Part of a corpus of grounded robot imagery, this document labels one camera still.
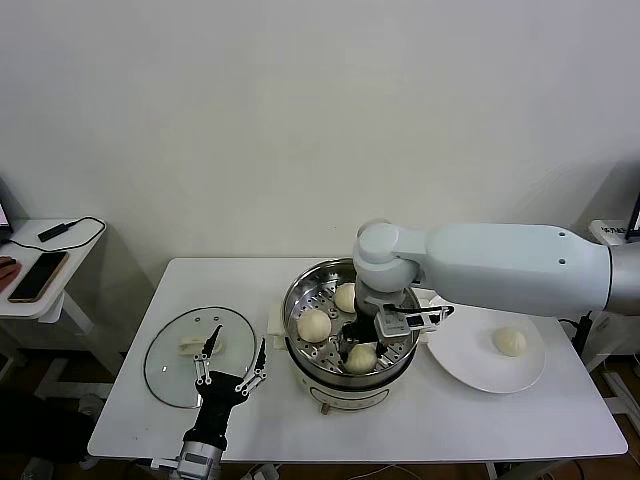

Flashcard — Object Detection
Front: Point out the glass lid with white handle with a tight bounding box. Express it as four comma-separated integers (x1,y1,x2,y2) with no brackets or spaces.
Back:
143,305,258,409

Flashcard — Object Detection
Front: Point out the black usb adapter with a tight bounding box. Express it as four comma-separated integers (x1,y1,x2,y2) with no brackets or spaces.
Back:
37,222,77,244

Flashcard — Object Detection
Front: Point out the black desk cable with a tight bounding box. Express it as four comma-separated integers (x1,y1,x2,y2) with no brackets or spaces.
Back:
557,309,596,361

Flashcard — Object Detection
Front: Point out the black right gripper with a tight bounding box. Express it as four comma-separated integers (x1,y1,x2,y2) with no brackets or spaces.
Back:
337,299,394,366

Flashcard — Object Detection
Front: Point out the dark laptop screen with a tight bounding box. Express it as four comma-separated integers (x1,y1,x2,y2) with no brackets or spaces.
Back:
0,175,16,246

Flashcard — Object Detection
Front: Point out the white oval plate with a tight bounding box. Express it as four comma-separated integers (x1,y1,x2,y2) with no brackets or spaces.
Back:
424,299,547,395

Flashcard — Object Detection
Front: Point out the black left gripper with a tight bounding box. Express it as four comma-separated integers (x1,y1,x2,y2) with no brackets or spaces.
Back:
187,324,270,444

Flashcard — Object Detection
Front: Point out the black smartphone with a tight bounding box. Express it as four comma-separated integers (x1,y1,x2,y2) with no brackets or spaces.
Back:
7,250,71,304

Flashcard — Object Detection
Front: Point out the thin black adapter cable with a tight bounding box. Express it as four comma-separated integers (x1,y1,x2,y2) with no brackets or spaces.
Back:
3,215,108,250

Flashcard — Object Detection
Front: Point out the white sneaker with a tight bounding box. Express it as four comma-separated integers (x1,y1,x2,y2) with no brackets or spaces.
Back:
79,393,105,417
22,457,55,480

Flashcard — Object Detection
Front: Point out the reddish person hand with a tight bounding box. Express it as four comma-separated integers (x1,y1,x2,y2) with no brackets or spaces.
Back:
0,255,24,295

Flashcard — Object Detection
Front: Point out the white side desk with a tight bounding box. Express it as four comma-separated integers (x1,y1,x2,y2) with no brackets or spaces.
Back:
0,217,126,401

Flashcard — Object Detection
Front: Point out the white steamed baozi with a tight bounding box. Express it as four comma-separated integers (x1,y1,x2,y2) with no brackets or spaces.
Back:
492,326,528,358
333,282,359,314
344,343,379,375
296,308,333,344

